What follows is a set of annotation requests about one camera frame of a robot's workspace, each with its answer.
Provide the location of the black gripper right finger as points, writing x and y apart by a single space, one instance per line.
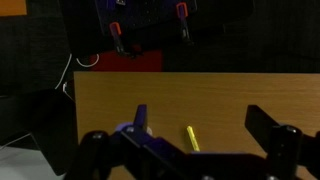
263 128

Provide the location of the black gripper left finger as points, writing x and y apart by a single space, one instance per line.
141 116

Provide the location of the yellow marker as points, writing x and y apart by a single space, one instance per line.
192 137

